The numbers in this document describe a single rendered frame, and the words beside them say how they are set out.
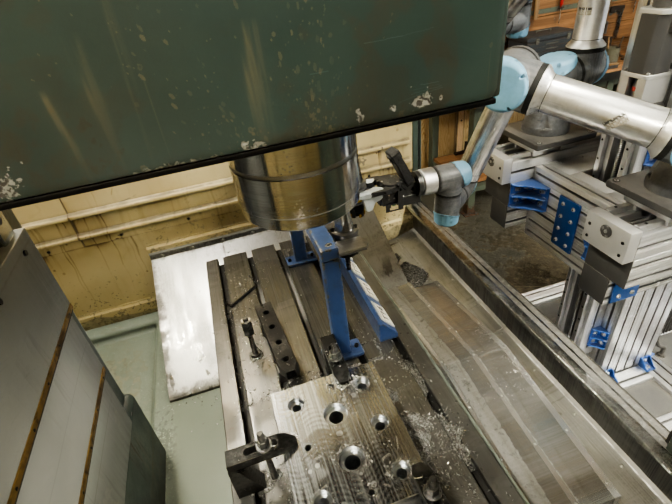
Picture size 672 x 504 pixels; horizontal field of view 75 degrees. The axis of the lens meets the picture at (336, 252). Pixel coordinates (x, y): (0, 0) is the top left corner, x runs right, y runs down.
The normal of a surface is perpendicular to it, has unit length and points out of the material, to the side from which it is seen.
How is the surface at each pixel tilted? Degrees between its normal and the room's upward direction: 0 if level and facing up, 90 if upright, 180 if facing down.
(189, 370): 24
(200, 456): 0
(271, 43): 90
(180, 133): 90
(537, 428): 8
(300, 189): 90
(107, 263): 90
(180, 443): 0
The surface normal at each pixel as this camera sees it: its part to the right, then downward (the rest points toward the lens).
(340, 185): 0.70, 0.34
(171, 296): 0.03, -0.54
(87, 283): 0.30, 0.51
